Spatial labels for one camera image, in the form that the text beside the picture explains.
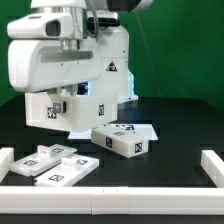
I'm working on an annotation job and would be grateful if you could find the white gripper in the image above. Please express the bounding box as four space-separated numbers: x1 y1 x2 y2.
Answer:
8 39 100 113

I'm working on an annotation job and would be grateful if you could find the white cabinet body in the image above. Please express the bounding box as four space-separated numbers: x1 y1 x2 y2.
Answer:
25 92 117 132

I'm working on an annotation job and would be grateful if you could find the white cabinet box with tags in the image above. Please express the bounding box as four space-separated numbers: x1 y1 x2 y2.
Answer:
91 126 149 158

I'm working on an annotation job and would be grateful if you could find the white cabinet door with knob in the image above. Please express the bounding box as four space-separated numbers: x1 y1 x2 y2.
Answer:
35 154 99 187

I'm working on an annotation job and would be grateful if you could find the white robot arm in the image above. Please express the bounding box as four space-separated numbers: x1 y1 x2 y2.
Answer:
7 0 153 102

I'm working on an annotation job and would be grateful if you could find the white cabinet door left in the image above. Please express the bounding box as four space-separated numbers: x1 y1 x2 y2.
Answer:
10 144 76 177

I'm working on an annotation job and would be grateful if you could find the white tag sheet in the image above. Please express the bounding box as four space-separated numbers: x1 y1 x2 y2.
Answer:
68 123 158 141

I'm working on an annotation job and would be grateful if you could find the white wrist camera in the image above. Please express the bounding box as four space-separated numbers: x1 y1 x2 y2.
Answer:
7 13 74 39

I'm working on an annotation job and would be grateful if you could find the white left wall block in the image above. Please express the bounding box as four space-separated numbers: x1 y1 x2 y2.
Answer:
0 147 14 183

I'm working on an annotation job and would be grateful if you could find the white wall block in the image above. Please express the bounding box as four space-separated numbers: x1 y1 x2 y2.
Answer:
201 150 224 188
0 147 14 183

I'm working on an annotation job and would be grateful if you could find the white front wall rail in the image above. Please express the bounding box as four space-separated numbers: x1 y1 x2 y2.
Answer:
0 186 224 215

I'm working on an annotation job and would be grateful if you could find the white right wall block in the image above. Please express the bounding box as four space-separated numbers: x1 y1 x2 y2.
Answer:
201 150 224 188

